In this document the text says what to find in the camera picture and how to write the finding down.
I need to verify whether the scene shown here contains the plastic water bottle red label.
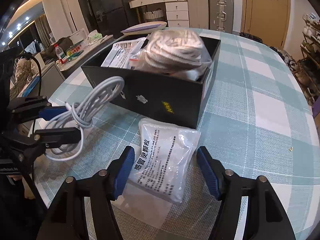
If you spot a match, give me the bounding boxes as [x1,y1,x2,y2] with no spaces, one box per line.
[54,43,67,64]

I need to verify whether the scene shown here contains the tan wooden door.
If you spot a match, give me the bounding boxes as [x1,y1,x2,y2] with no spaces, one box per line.
[241,0,290,48]

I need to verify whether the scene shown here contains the black refrigerator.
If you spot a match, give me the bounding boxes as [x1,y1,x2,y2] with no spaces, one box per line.
[101,0,138,38]

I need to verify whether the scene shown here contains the white drawer desk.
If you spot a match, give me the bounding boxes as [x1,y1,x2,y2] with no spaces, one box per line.
[129,0,190,28]

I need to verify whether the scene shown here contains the white plush toy blue ear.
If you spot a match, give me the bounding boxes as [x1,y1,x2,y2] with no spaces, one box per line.
[170,69,205,81]

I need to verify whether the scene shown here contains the white cable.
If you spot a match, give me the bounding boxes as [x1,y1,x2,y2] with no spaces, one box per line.
[43,76,126,162]

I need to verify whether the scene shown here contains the black cardboard box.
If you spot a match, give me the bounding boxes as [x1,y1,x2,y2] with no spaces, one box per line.
[81,37,221,128]

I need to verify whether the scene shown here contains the white oval plate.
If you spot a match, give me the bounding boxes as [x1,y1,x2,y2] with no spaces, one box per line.
[121,21,167,36]

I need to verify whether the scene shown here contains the white electric kettle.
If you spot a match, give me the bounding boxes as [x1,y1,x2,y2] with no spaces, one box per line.
[69,28,87,44]

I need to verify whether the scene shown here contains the bag of striped rope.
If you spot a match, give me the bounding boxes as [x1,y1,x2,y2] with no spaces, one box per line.
[134,28,213,76]

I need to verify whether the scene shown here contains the beige suitcase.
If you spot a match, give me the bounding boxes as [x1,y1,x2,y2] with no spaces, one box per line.
[187,0,209,29]

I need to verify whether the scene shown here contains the grey coffee table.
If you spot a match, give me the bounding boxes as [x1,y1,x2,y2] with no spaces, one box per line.
[40,35,115,98]

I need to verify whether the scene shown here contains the silver suitcase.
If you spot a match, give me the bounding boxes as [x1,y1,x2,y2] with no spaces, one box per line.
[209,0,234,34]

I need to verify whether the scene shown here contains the white medicine granule packet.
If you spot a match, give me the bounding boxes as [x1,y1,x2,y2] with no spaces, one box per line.
[127,117,201,205]

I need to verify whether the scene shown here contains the black trash bag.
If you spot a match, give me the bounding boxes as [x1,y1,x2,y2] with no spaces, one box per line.
[239,32,263,43]

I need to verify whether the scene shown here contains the tall dark glass cabinet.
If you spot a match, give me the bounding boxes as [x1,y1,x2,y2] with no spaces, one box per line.
[78,0,100,33]

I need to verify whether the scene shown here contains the woven laundry basket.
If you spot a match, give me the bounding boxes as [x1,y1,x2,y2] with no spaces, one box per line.
[143,8,165,22]

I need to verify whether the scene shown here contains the wooden shoe rack with shoes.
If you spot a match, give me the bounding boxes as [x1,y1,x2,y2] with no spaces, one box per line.
[290,13,319,106]

